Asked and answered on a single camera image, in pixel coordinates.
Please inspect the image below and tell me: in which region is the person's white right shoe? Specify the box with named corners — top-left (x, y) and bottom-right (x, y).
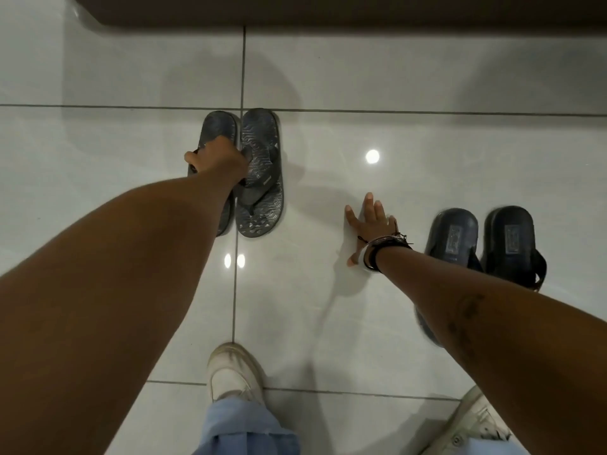
top-left (421, 385), bottom-right (516, 455)

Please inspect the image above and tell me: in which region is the person's right forearm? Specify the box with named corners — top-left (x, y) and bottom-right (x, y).
top-left (376, 246), bottom-right (607, 455)

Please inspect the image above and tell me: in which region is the plain black flip flop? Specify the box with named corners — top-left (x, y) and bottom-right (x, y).
top-left (414, 208), bottom-right (485, 347)
top-left (481, 205), bottom-right (547, 292)

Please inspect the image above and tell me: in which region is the person's left forearm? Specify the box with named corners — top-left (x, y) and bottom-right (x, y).
top-left (0, 174), bottom-right (240, 455)

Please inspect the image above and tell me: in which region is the person's left hand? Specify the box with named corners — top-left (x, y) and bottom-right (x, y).
top-left (184, 136), bottom-right (252, 185)

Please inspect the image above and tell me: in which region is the black cord bracelet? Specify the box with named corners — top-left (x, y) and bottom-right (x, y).
top-left (357, 230), bottom-right (414, 273)

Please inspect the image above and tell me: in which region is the person's white shoe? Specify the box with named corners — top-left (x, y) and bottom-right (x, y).
top-left (207, 342), bottom-right (267, 406)
top-left (421, 385), bottom-right (516, 455)

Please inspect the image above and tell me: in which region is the light blue left trouser leg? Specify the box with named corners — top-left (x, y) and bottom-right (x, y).
top-left (192, 396), bottom-right (302, 455)

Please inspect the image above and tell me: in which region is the light blue trouser leg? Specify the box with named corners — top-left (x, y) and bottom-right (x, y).
top-left (467, 435), bottom-right (528, 455)
top-left (192, 396), bottom-right (302, 455)

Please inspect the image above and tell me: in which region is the light blue right trouser leg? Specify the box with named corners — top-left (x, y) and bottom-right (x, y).
top-left (467, 435), bottom-right (528, 455)

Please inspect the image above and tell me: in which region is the dark brown furniture base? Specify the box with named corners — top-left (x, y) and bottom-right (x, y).
top-left (70, 0), bottom-right (607, 30)

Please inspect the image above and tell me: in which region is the grey patterned flip flop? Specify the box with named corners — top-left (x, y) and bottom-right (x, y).
top-left (234, 108), bottom-right (285, 239)
top-left (187, 111), bottom-right (239, 237)

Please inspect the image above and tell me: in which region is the person's right hand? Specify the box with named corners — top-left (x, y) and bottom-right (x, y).
top-left (344, 192), bottom-right (399, 268)

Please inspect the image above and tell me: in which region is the person's white left shoe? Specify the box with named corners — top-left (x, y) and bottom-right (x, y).
top-left (207, 342), bottom-right (267, 406)

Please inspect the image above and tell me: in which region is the white wristband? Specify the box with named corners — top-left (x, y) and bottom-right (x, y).
top-left (359, 244), bottom-right (380, 273)

